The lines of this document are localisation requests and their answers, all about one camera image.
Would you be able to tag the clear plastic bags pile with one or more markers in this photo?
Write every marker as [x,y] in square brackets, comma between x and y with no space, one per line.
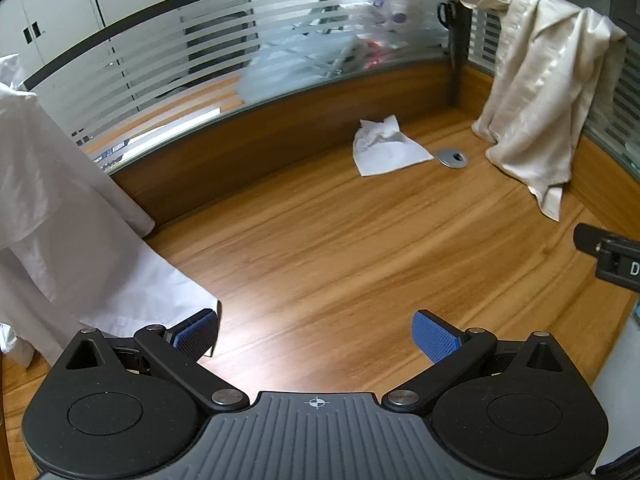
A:
[380,35]

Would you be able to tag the white shirt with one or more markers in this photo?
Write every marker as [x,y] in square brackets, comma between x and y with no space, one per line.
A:
[50,185]

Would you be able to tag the black partition post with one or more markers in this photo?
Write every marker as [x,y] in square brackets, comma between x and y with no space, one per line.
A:
[460,45]

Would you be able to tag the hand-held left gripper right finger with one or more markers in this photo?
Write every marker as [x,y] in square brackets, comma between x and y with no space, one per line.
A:
[435,335]

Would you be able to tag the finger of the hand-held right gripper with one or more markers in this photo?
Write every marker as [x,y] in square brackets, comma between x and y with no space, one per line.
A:
[587,237]

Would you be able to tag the black scissors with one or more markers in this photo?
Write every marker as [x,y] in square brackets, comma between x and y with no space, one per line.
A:
[446,12]

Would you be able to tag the cream satin shirt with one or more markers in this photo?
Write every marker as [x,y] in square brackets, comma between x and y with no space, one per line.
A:
[540,85]

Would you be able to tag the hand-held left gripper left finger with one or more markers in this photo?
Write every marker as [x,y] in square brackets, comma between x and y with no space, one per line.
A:
[197,332]

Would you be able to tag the white crumpled tissue paper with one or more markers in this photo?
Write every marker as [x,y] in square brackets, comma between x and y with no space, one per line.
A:
[385,152]

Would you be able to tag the silver desk grommet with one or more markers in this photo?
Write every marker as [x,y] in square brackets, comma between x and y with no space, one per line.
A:
[452,158]

